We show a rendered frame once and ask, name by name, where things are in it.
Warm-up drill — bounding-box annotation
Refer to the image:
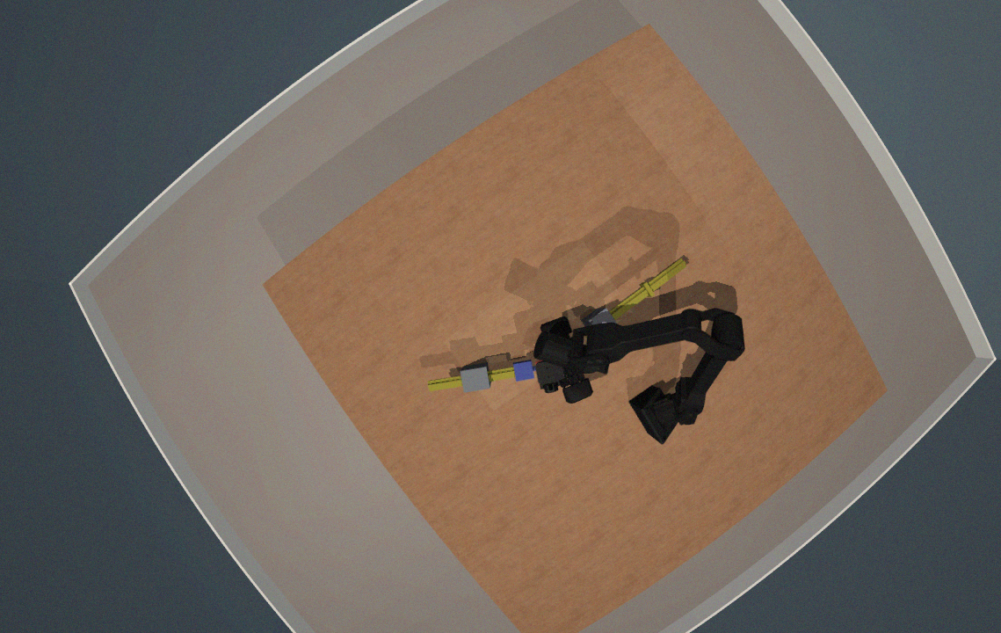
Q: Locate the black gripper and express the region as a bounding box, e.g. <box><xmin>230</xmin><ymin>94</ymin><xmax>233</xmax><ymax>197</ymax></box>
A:
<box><xmin>540</xmin><ymin>317</ymin><xmax>593</xmax><ymax>404</ymax></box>

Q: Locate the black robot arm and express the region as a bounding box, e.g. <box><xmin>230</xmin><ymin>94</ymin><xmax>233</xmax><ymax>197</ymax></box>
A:
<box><xmin>533</xmin><ymin>308</ymin><xmax>745</xmax><ymax>430</ymax></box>

